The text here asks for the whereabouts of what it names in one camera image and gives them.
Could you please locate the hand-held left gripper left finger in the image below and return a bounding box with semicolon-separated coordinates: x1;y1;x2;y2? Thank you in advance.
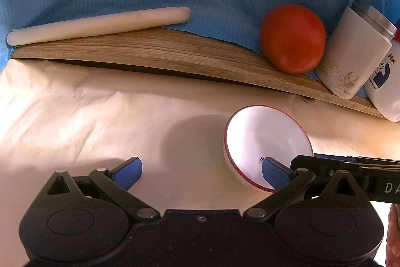
45;157;161;220

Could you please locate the white bottle with blue print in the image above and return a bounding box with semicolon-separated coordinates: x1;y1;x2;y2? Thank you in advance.
364;29;400;123

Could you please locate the red tomato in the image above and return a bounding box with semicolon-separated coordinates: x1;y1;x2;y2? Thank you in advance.
259;3;327;74

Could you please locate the wooden board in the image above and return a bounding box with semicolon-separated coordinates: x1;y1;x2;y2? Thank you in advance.
9;27;388;120

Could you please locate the white rolling pin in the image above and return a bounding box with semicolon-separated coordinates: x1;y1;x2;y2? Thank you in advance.
7;6;191;46

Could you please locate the person's right hand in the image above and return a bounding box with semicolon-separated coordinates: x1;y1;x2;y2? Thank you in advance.
386;204;400;267

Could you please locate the white canister with steel lid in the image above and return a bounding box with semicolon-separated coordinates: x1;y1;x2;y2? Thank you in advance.
314;0;398;100

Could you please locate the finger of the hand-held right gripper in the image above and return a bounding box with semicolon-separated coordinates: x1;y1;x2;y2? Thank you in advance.
290;155;400;182
313;153;400;167

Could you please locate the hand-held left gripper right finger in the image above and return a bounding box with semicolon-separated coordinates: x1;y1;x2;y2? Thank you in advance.
244;157;360;219

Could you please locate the white bowl with red rim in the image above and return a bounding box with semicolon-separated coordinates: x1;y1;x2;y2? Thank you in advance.
223;105;314;193

